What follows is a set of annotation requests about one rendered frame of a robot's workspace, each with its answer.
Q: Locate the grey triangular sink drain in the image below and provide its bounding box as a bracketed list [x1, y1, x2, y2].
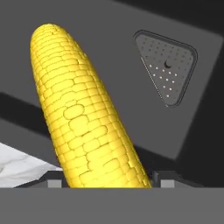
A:
[133, 29, 199, 109]

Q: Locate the yellow corn cob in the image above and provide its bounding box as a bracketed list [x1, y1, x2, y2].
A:
[30, 23, 153, 189]

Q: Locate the dark grey sink basin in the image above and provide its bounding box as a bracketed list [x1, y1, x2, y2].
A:
[0, 0, 224, 189]

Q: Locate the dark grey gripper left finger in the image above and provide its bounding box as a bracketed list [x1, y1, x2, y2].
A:
[17, 170, 70, 189]

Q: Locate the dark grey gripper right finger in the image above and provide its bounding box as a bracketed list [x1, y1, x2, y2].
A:
[148, 169, 203, 189]

